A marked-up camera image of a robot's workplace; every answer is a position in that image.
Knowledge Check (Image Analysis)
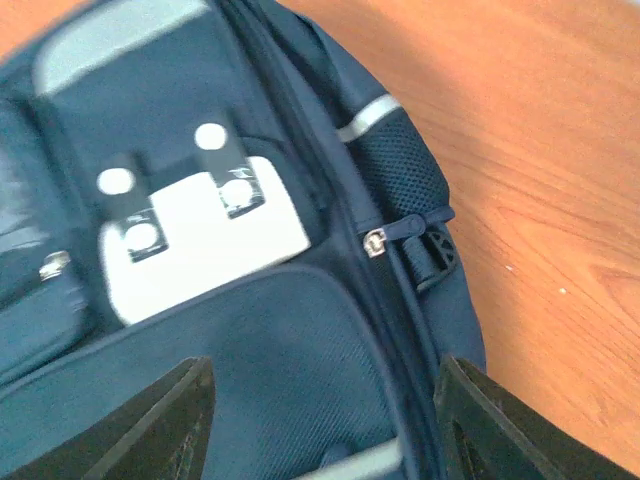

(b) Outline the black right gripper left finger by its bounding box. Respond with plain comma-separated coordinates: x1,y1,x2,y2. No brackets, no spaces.
5,356,215,479

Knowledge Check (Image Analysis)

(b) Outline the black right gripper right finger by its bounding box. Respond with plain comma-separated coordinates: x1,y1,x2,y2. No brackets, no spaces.
434,355,635,480

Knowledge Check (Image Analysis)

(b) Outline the navy blue student backpack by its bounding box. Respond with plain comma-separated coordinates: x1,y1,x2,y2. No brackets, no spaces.
1,1,486,479

